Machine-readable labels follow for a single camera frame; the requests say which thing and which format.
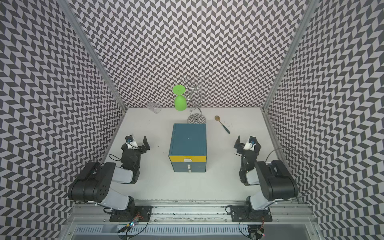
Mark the clear glass cup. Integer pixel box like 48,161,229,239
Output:
147,102,162,114

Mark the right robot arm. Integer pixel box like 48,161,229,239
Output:
234,136,299,214

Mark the yellow top drawer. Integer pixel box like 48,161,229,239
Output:
169,156,207,163

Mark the teal plastic drawer cabinet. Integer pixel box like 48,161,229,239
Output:
169,124,208,170

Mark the gold spoon teal handle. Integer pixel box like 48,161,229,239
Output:
215,116,231,134

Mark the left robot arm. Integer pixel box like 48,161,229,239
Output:
68,135,151,214

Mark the aluminium front rail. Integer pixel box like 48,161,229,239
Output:
59,201,323,240

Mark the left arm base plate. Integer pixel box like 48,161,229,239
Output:
109,205,153,223

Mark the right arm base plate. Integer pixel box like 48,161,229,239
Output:
226,205,273,223

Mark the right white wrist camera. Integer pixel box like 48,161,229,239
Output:
243,136,257,151

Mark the silver wire stand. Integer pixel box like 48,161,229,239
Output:
181,75,213,124

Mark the green plastic goblet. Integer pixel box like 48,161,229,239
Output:
173,85,187,111

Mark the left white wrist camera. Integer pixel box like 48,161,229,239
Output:
125,135,139,149

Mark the teal bottom drawer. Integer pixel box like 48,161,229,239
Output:
174,168,206,173

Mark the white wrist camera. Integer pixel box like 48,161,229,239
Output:
125,135,139,149
243,136,257,151

